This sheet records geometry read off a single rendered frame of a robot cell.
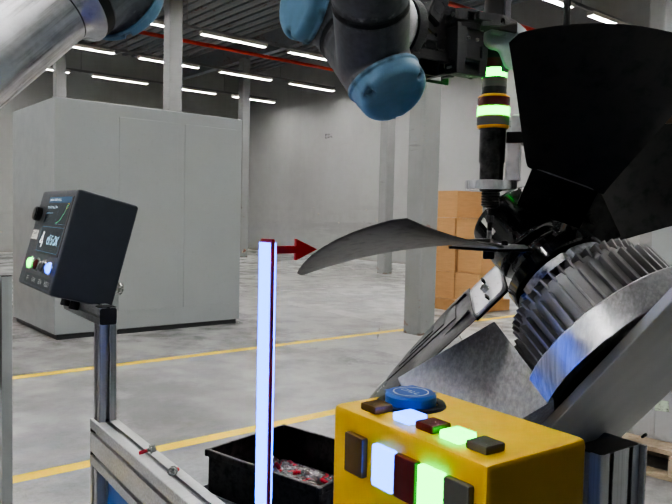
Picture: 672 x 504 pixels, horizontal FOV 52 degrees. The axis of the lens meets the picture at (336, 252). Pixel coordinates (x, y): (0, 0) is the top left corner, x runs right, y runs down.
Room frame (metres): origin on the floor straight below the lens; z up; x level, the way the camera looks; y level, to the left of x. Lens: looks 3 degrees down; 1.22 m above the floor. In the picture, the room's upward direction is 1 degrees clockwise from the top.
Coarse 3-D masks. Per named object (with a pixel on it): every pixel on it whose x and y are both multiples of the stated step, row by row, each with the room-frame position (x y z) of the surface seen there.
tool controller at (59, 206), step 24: (48, 192) 1.36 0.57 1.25; (72, 192) 1.21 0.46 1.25; (48, 216) 1.30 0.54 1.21; (72, 216) 1.18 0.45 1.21; (96, 216) 1.20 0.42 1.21; (120, 216) 1.22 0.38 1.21; (48, 240) 1.25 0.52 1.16; (72, 240) 1.18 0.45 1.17; (96, 240) 1.20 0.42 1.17; (120, 240) 1.22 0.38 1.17; (24, 264) 1.36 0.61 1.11; (72, 264) 1.18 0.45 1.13; (96, 264) 1.20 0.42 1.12; (120, 264) 1.22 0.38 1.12; (48, 288) 1.17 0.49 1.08; (72, 288) 1.18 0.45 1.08; (96, 288) 1.20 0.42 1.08; (120, 288) 1.26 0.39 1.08
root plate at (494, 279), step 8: (488, 272) 1.07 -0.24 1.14; (496, 272) 1.04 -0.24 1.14; (480, 280) 1.07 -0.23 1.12; (488, 280) 1.05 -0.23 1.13; (496, 280) 1.02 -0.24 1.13; (504, 280) 1.00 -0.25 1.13; (472, 288) 1.08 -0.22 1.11; (496, 288) 1.00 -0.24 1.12; (504, 288) 0.98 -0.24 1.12; (472, 296) 1.06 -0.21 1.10; (480, 296) 1.03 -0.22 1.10; (496, 296) 0.99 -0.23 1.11; (472, 304) 1.03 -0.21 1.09; (480, 304) 1.01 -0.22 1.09; (488, 304) 0.99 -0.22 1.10; (480, 312) 1.00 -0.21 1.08
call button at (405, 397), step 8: (392, 392) 0.53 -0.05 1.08; (400, 392) 0.53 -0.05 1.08; (408, 392) 0.53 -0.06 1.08; (416, 392) 0.53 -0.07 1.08; (424, 392) 0.53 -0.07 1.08; (432, 392) 0.53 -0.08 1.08; (392, 400) 0.52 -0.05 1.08; (400, 400) 0.52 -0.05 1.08; (408, 400) 0.51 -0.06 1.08; (416, 400) 0.51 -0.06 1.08; (424, 400) 0.52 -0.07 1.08; (432, 400) 0.52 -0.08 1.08; (408, 408) 0.51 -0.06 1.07; (416, 408) 0.51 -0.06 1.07; (424, 408) 0.52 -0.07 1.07
